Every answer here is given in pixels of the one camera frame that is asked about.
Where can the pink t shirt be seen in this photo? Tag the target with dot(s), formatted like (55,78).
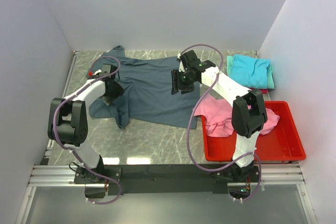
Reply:
(218,116)

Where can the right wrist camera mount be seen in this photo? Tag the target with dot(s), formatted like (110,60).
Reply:
(181,66)

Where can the red plastic bin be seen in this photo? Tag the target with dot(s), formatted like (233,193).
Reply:
(282,144)

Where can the slate blue t shirt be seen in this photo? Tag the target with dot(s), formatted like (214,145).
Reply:
(147,92)

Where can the crimson folded t shirt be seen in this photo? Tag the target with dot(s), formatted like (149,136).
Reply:
(263,91)

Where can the teal green folded t shirt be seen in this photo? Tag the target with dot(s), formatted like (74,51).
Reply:
(271,77)

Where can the cyan folded t shirt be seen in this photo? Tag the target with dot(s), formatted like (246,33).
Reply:
(249,70)

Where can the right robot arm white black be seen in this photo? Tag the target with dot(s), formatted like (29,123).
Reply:
(248,107)

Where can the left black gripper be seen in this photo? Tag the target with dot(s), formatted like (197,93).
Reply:
(115,91)

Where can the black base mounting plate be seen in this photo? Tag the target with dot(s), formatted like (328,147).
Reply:
(178,178)

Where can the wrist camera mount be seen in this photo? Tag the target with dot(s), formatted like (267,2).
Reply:
(93,75)
(181,66)

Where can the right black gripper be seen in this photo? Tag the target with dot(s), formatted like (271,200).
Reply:
(177,83)

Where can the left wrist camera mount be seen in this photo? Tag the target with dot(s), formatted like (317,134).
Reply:
(93,75)

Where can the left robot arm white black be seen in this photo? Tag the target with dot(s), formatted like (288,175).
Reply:
(68,116)

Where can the aluminium extrusion rail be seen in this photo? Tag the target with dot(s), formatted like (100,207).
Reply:
(52,197)

